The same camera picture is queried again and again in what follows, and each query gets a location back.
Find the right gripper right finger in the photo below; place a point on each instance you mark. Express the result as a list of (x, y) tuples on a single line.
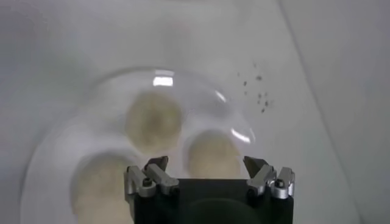
[(265, 178)]

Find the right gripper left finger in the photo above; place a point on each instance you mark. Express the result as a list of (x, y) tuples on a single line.
[(153, 176)]

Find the white steamed baozi bun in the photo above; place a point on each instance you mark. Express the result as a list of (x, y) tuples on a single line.
[(100, 188), (153, 121), (213, 152)]

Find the white round plate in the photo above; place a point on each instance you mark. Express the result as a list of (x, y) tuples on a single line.
[(76, 137)]

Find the scattered dark crumbs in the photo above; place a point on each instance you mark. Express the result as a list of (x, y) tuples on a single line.
[(259, 78)]

